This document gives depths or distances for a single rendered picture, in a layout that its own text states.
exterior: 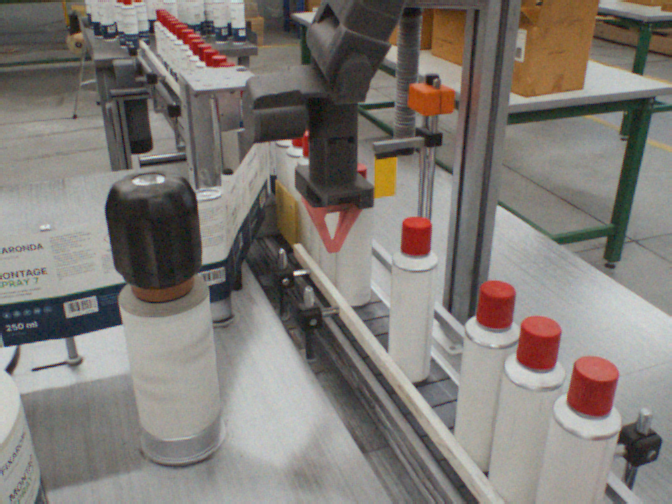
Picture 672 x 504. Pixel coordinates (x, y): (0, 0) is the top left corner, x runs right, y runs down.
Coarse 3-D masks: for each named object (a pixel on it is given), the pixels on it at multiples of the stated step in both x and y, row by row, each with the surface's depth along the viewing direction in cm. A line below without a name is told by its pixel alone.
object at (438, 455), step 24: (360, 312) 96; (384, 312) 96; (384, 336) 90; (432, 360) 86; (384, 384) 81; (432, 384) 81; (456, 384) 81; (408, 408) 78; (432, 408) 78; (456, 480) 68
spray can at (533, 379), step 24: (528, 336) 55; (552, 336) 55; (528, 360) 56; (552, 360) 56; (504, 384) 58; (528, 384) 56; (552, 384) 56; (504, 408) 59; (528, 408) 57; (504, 432) 60; (528, 432) 58; (504, 456) 61; (528, 456) 59; (504, 480) 62; (528, 480) 61
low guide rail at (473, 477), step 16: (304, 256) 103; (320, 272) 99; (320, 288) 97; (336, 304) 92; (352, 320) 87; (368, 336) 84; (368, 352) 84; (384, 352) 81; (384, 368) 80; (400, 384) 76; (416, 400) 73; (416, 416) 74; (432, 416) 71; (432, 432) 70; (448, 432) 69; (448, 448) 68; (464, 464) 65; (464, 480) 66; (480, 480) 63; (480, 496) 63; (496, 496) 62
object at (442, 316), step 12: (372, 240) 97; (372, 252) 96; (384, 252) 94; (384, 264) 93; (444, 312) 80; (444, 324) 79; (456, 324) 78; (456, 336) 77; (612, 480) 57; (612, 492) 57; (624, 492) 56
